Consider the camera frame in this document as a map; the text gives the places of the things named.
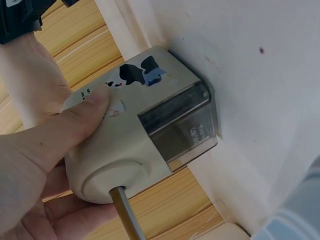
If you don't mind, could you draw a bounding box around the person's right hand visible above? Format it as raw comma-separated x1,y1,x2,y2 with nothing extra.
0,31,73,127

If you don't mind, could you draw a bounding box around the person's left hand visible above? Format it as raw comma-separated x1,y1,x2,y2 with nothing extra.
0,85,132,240

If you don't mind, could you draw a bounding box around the cream cow print pencil sharpener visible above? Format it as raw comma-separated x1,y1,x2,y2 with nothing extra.
61,44,223,205

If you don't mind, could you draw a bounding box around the grey gold pencil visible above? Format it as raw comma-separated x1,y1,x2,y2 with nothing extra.
109,184,147,240

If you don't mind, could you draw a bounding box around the black wrist band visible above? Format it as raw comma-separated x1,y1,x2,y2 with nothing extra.
0,0,74,46

